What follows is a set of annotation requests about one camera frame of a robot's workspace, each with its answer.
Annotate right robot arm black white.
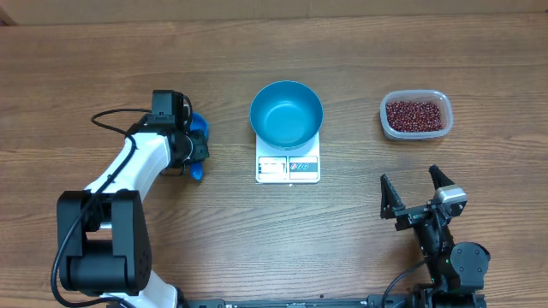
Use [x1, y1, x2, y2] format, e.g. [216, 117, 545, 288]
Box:
[376, 165, 491, 308]

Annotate white kitchen scale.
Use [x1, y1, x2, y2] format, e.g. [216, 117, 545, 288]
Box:
[255, 133, 321, 184]

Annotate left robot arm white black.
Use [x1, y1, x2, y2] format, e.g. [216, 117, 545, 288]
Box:
[51, 90, 209, 307]

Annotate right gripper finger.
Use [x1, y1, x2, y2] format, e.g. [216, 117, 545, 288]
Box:
[380, 175, 405, 219]
[428, 164, 454, 189]

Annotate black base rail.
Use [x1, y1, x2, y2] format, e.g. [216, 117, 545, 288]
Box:
[178, 294, 487, 308]

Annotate clear plastic container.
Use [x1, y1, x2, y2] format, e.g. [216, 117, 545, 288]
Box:
[380, 90, 454, 140]

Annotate teal blue bowl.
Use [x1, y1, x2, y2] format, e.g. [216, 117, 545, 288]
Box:
[249, 80, 325, 150]

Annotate blue measuring scoop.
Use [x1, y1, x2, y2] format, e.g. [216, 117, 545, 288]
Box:
[189, 113, 209, 181]

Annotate red beans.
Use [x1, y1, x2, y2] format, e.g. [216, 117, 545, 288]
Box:
[385, 101, 444, 133]

